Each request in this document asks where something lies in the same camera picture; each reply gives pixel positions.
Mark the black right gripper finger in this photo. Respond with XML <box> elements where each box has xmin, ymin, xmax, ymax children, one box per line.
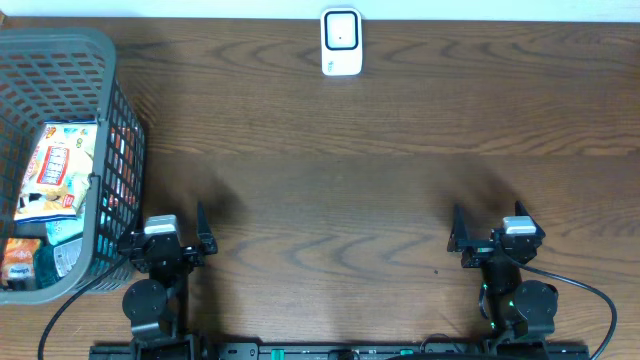
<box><xmin>514</xmin><ymin>201</ymin><xmax>545</xmax><ymax>238</ymax></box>
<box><xmin>447</xmin><ymin>205</ymin><xmax>469</xmax><ymax>252</ymax></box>

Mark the teal mouthwash bottle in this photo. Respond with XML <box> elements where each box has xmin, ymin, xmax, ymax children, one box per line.
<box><xmin>34</xmin><ymin>237</ymin><xmax>82</xmax><ymax>289</ymax></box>

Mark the orange tissue pack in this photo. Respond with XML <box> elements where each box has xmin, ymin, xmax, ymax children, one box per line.
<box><xmin>1</xmin><ymin>238</ymin><xmax>42</xmax><ymax>285</ymax></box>

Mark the small teal wipes packet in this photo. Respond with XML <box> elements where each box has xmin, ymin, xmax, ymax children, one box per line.
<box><xmin>45</xmin><ymin>217</ymin><xmax>84</xmax><ymax>245</ymax></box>

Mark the white barcode scanner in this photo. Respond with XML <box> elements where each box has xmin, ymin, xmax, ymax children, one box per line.
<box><xmin>320</xmin><ymin>8</ymin><xmax>363</xmax><ymax>76</ymax></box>

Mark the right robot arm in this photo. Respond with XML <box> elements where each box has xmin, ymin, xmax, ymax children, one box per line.
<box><xmin>447</xmin><ymin>202</ymin><xmax>558</xmax><ymax>356</ymax></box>

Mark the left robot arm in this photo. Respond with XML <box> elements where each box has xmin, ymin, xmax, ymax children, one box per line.
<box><xmin>118</xmin><ymin>204</ymin><xmax>218</xmax><ymax>359</ymax></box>

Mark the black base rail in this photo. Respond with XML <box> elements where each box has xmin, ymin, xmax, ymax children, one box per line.
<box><xmin>88</xmin><ymin>341</ymin><xmax>590</xmax><ymax>360</ymax></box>

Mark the grey plastic mesh basket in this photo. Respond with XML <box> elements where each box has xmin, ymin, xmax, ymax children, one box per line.
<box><xmin>1</xmin><ymin>28</ymin><xmax>146</xmax><ymax>305</ymax></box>

